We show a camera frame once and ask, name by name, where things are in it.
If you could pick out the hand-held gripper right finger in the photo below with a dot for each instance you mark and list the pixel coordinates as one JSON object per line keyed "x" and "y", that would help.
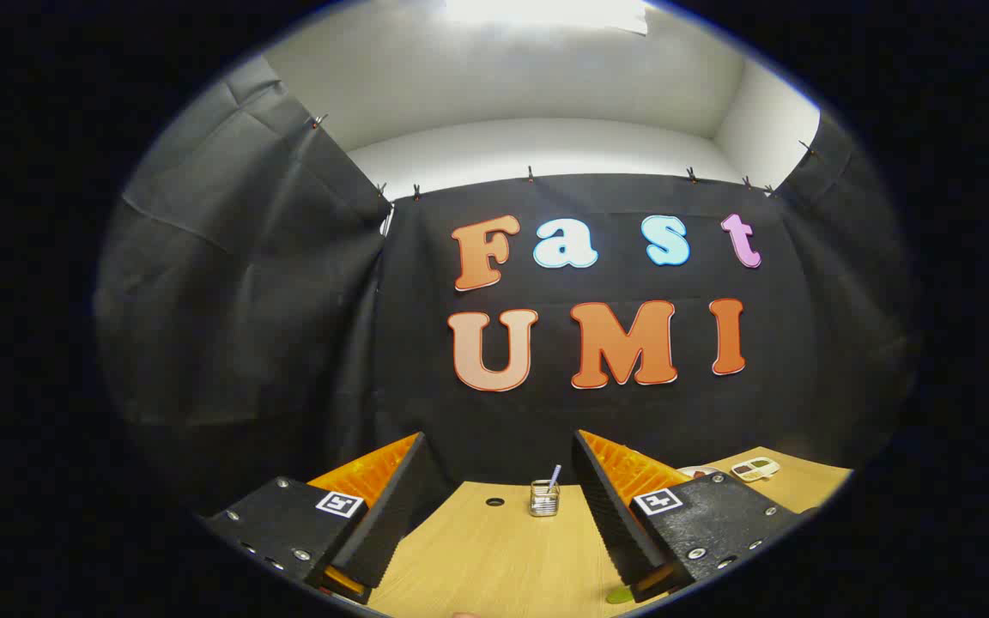
{"x": 610, "y": 515}

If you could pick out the round white plate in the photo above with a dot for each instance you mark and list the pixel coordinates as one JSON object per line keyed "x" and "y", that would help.
{"x": 700, "y": 470}

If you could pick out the black backdrop cloth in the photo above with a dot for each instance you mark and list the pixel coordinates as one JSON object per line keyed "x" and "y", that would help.
{"x": 288, "y": 300}

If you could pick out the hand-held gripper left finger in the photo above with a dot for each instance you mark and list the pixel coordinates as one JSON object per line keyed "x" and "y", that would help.
{"x": 391, "y": 515}

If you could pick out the white divided dish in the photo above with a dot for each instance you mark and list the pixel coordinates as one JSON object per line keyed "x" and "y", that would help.
{"x": 755, "y": 469}

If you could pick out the wooden table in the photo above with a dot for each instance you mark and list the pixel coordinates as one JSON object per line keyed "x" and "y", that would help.
{"x": 503, "y": 549}

